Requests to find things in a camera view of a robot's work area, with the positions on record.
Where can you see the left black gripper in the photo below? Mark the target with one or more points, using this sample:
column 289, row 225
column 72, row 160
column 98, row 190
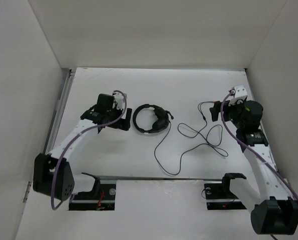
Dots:
column 122, row 123

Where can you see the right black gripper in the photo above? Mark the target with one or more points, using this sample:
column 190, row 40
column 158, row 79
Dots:
column 240, row 103

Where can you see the black headphones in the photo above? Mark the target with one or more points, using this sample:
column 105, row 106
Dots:
column 158, row 121

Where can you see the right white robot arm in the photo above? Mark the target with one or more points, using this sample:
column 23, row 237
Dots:
column 274, row 207

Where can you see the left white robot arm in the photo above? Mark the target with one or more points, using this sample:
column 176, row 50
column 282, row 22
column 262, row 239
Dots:
column 53, row 175

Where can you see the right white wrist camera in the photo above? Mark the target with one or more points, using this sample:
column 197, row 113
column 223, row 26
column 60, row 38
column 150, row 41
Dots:
column 238, row 94

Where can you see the left aluminium rail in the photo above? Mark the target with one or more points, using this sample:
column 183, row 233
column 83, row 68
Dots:
column 65, row 87

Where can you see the aluminium rail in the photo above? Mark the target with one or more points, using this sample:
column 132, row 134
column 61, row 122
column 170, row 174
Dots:
column 65, row 87
column 157, row 178

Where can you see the front aluminium rail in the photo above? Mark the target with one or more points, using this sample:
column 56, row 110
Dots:
column 157, row 178

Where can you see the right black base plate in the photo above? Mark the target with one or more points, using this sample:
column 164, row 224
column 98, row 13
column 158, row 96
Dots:
column 219, row 199

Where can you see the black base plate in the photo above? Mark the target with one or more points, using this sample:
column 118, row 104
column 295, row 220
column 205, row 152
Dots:
column 101, row 198
column 219, row 199

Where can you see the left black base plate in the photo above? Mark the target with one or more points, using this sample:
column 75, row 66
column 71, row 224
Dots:
column 101, row 198

